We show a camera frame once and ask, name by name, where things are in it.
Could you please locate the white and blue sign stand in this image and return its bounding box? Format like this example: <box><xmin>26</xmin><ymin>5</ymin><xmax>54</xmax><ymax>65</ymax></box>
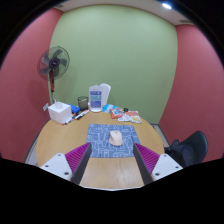
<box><xmin>88</xmin><ymin>84</ymin><xmax>104</xmax><ymax>113</ymax></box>

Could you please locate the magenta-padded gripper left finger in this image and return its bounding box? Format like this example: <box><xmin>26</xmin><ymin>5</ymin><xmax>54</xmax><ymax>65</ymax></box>
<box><xmin>39</xmin><ymin>142</ymin><xmax>93</xmax><ymax>185</ymax></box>

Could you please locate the black office chair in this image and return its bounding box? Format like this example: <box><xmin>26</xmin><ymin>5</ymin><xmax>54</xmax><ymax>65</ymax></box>
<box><xmin>164</xmin><ymin>130</ymin><xmax>210</xmax><ymax>168</ymax></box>

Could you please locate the white chair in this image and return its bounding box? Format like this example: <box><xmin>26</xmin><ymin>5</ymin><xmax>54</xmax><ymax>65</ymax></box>
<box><xmin>99</xmin><ymin>82</ymin><xmax>112</xmax><ymax>106</ymax></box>

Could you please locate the beige computer mouse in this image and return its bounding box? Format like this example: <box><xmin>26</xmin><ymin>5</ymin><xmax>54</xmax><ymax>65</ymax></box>
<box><xmin>108</xmin><ymin>130</ymin><xmax>124</xmax><ymax>147</ymax></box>

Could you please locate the black-capped whiteboard marker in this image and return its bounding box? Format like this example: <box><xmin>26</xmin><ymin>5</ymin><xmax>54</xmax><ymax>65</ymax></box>
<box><xmin>65</xmin><ymin>113</ymin><xmax>78</xmax><ymax>125</ymax></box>
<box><xmin>75</xmin><ymin>109</ymin><xmax>90</xmax><ymax>121</ymax></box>

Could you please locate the white and orange snack packet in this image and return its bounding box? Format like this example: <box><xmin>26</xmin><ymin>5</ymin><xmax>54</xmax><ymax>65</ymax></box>
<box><xmin>128</xmin><ymin>110</ymin><xmax>143</xmax><ymax>125</ymax></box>

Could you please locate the flat white snack packet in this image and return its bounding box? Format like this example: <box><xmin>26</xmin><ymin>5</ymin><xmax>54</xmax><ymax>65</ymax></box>
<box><xmin>118</xmin><ymin>112</ymin><xmax>133</xmax><ymax>123</ymax></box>

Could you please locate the blue patterned mouse pad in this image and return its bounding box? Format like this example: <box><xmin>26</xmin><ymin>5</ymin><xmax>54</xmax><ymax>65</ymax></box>
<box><xmin>86</xmin><ymin>123</ymin><xmax>142</xmax><ymax>159</ymax></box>

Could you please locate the red snack packet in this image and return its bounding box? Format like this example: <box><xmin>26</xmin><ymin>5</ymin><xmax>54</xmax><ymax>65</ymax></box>
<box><xmin>109</xmin><ymin>107</ymin><xmax>124</xmax><ymax>119</ymax></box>

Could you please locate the red standing fan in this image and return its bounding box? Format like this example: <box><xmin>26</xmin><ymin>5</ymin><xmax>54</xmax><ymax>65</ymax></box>
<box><xmin>37</xmin><ymin>45</ymin><xmax>71</xmax><ymax>105</ymax></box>

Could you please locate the white tissue box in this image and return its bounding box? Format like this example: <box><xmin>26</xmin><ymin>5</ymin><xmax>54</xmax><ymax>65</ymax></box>
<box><xmin>47</xmin><ymin>101</ymin><xmax>73</xmax><ymax>125</ymax></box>

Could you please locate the blue snack packet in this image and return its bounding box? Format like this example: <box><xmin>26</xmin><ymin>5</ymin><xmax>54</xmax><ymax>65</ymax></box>
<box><xmin>101</xmin><ymin>103</ymin><xmax>116</xmax><ymax>113</ymax></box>

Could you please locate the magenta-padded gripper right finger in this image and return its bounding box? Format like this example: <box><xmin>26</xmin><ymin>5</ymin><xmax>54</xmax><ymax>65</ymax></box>
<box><xmin>132</xmin><ymin>142</ymin><xmax>184</xmax><ymax>186</ymax></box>

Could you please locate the dark mesh pen cup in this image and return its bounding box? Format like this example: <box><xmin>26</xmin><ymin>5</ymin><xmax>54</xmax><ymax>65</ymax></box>
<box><xmin>77</xmin><ymin>95</ymin><xmax>89</xmax><ymax>111</ymax></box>

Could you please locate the blue whiteboard eraser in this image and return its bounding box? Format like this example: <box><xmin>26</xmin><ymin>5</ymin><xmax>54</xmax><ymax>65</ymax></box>
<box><xmin>69</xmin><ymin>104</ymin><xmax>81</xmax><ymax>115</ymax></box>

